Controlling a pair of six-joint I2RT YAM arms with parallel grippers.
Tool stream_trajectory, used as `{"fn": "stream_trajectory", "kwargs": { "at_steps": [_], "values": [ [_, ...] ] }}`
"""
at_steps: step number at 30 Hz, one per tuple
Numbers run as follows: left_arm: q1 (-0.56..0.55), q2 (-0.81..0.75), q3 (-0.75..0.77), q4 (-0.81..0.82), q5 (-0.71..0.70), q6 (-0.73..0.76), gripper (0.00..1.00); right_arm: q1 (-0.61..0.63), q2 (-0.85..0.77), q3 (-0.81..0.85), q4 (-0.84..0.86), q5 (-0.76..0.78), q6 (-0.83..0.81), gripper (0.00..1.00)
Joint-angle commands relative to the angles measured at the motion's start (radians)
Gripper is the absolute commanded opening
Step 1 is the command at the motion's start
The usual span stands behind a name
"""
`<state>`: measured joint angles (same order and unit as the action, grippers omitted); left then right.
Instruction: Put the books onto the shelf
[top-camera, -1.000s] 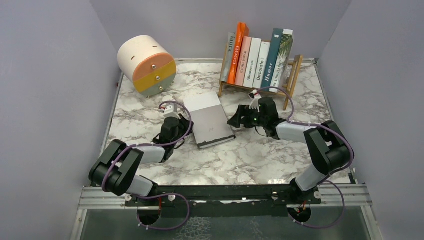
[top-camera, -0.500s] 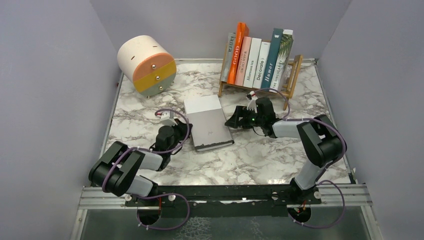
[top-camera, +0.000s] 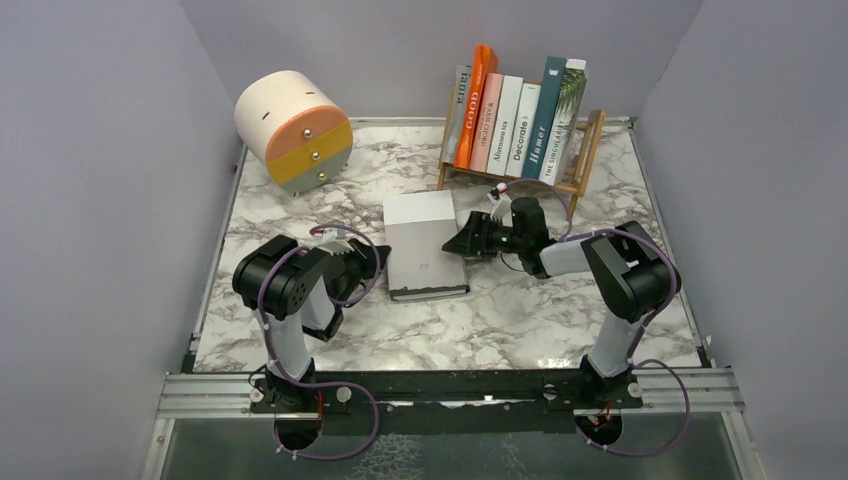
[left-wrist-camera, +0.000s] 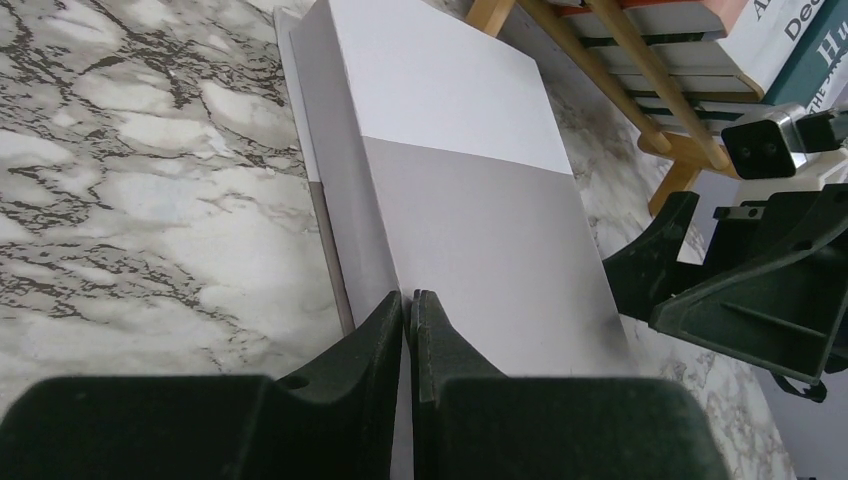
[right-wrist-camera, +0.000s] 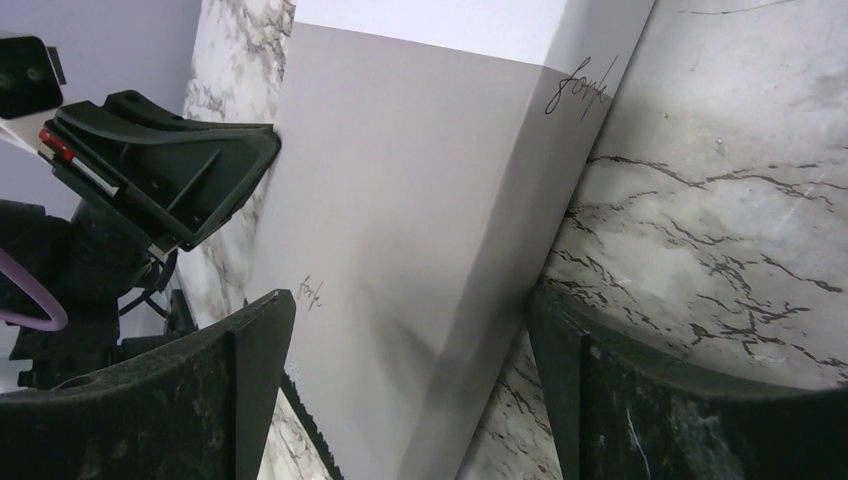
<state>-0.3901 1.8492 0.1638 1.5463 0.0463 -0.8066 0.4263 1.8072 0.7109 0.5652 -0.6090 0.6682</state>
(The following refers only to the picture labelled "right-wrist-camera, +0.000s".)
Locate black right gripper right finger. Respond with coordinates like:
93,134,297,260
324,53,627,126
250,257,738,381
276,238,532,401
528,291,847,479

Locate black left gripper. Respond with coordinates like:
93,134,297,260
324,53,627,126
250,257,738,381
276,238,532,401
1,90,282,390

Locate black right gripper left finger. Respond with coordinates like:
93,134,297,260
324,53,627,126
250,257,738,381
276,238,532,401
1,290,296,479

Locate grey white bottom book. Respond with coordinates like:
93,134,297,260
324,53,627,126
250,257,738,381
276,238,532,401
247,1,652,479

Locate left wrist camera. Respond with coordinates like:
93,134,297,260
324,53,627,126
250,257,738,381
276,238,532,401
1,31,66,151

